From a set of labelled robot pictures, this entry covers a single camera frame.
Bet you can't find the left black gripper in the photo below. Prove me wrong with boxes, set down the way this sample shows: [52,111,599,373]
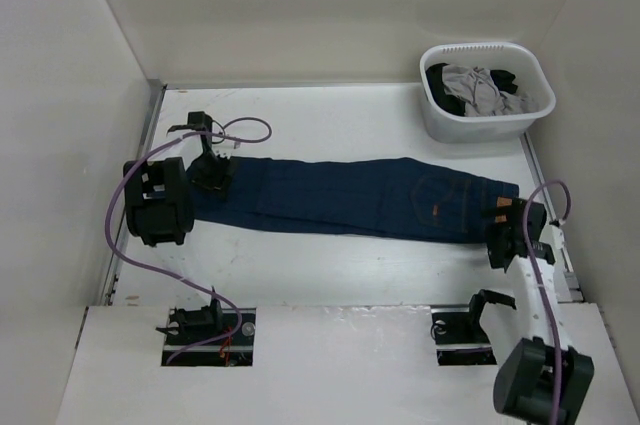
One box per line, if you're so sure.
[191,151,237,201]

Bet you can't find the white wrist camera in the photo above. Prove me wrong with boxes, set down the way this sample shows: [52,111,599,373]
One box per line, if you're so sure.
[549,219,566,251]
[211,137,242,157]

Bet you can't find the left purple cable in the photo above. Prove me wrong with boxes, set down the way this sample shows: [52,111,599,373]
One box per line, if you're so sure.
[104,116,273,365]

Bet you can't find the dark blue denim trousers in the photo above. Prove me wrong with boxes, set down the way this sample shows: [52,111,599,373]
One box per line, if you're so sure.
[190,157,520,244]

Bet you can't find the grey garment in basket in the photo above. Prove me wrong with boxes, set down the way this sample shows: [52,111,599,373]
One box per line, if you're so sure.
[433,64,539,118]

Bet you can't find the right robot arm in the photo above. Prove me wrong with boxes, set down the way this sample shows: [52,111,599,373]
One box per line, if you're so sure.
[463,197,594,424]

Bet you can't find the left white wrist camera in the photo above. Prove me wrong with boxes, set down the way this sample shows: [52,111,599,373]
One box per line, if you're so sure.
[211,137,242,157]

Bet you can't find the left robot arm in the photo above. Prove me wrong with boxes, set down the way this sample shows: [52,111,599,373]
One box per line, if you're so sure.
[105,111,242,347]

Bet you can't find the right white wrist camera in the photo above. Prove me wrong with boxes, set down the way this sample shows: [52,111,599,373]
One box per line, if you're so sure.
[549,219,566,251]

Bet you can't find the black garment in basket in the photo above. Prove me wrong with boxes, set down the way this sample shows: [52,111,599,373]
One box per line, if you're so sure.
[424,62,518,117]

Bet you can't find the white plastic laundry basket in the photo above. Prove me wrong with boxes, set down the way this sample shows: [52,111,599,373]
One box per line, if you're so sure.
[419,42,556,143]

